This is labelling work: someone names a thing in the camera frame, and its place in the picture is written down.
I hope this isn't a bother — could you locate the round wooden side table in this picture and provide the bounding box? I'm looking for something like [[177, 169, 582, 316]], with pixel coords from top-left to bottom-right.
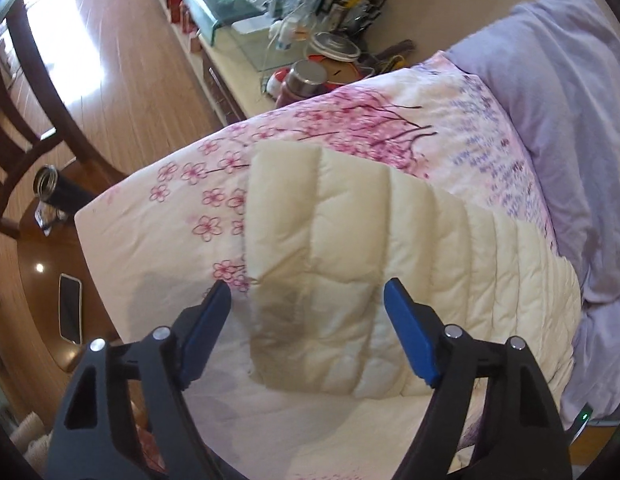
[[15, 159, 122, 375]]

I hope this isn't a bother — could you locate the white smartphone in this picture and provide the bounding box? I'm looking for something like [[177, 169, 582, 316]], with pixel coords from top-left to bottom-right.
[[57, 273, 83, 346]]

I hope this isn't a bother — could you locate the lavender pillow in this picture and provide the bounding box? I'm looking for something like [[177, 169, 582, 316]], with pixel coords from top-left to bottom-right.
[[560, 298, 620, 428], [447, 0, 620, 304]]

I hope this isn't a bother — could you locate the cream puffer down jacket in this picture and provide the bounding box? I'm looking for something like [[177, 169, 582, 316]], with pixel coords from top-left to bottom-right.
[[244, 141, 581, 399]]

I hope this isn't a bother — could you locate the round lidded container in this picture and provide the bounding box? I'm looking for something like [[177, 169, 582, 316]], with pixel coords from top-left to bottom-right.
[[309, 32, 361, 62]]

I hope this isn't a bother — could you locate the glass fish tank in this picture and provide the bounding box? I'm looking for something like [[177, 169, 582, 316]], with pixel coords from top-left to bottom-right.
[[183, 0, 326, 73]]

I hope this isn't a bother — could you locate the floral pink purple bedsheet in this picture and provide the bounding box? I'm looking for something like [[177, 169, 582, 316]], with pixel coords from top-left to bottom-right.
[[76, 53, 560, 479]]

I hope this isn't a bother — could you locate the long wooden cabinet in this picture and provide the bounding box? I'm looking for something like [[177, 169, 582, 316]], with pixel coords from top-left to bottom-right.
[[159, 0, 274, 126]]

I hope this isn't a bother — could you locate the black thermos bottle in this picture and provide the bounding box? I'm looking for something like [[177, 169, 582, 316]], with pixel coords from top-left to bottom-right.
[[32, 165, 96, 217]]

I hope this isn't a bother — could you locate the dark wooden chair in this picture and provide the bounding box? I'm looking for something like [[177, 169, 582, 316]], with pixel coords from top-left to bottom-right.
[[0, 0, 124, 240]]

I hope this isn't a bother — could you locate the steel lidded jar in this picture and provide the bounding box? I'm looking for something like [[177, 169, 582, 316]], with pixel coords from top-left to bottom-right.
[[275, 60, 327, 108]]

